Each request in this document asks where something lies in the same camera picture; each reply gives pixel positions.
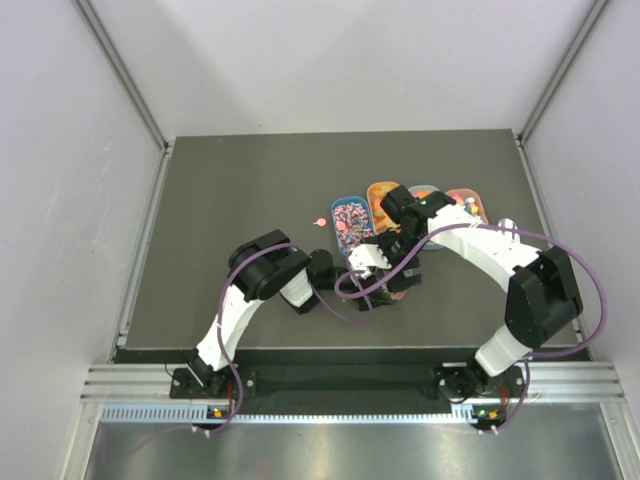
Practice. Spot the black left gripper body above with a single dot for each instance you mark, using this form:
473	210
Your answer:
347	275

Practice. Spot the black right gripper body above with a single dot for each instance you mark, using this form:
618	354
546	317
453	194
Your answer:
392	244

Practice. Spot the silver metal scoop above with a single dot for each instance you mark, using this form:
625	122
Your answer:
509	225

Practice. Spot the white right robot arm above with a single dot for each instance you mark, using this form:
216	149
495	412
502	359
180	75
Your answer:
542	295

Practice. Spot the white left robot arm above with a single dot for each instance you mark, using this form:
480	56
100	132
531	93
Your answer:
259	270

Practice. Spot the light blue candy tray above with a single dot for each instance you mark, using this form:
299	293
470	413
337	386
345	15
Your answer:
420	192

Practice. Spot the orange candy tray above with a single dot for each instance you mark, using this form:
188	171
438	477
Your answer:
375	194

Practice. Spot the pink candy tray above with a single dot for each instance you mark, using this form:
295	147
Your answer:
470	201

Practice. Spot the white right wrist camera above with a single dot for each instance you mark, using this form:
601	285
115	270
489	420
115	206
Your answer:
365	259

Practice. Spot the aluminium front frame rail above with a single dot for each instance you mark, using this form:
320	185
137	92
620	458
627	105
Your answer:
549	382

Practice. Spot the aluminium right frame post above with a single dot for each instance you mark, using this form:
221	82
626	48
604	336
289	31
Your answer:
596	10

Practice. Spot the aluminium frame post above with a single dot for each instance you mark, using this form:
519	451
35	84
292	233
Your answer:
596	10
103	39

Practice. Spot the aluminium left frame post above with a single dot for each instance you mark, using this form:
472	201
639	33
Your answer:
103	39

